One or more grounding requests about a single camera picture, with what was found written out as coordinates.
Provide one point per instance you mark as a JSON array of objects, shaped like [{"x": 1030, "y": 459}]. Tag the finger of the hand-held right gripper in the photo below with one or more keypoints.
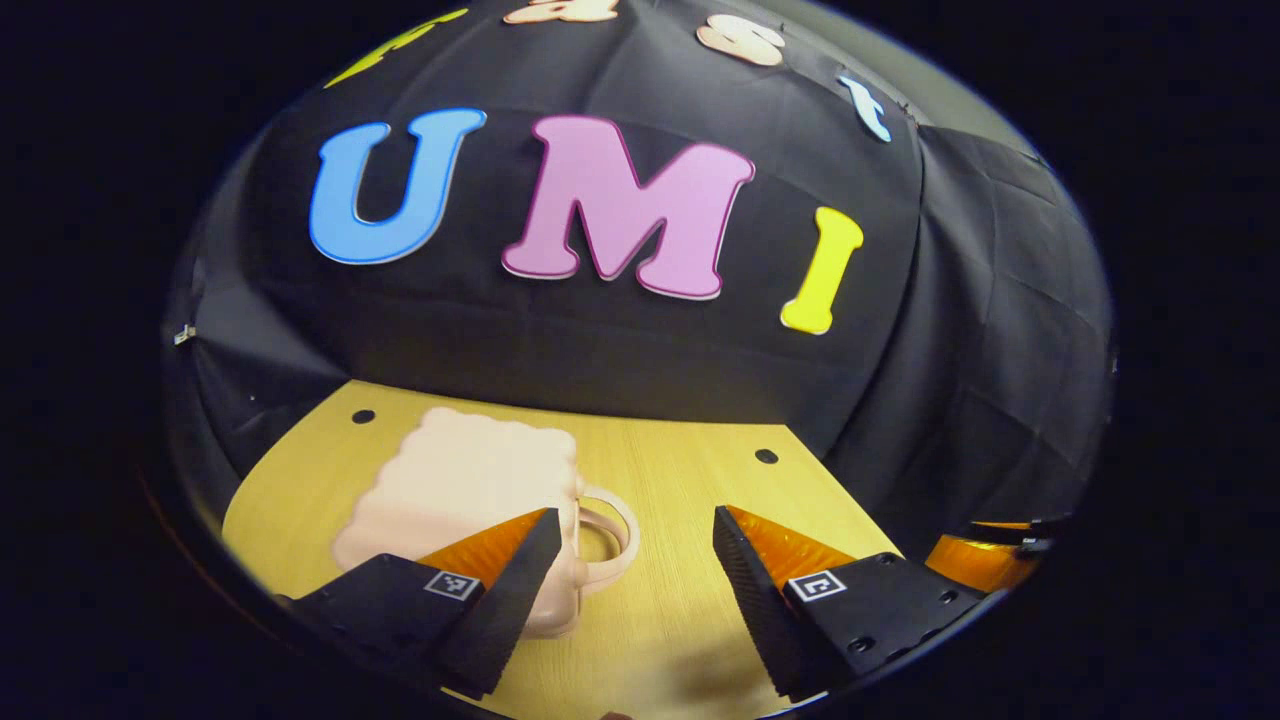
[
  {"x": 980, "y": 562},
  {"x": 1040, "y": 530}
]

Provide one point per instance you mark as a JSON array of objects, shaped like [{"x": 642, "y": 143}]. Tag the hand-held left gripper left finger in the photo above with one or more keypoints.
[{"x": 505, "y": 610}]

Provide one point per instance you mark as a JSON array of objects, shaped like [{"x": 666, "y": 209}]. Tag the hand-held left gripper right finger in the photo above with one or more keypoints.
[{"x": 760, "y": 600}]

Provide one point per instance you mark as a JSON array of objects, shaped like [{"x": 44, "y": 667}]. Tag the black backdrop cloth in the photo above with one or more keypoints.
[{"x": 600, "y": 340}]

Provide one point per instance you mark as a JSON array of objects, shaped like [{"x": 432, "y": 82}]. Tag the silver cloth clip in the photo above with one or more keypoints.
[{"x": 184, "y": 334}]

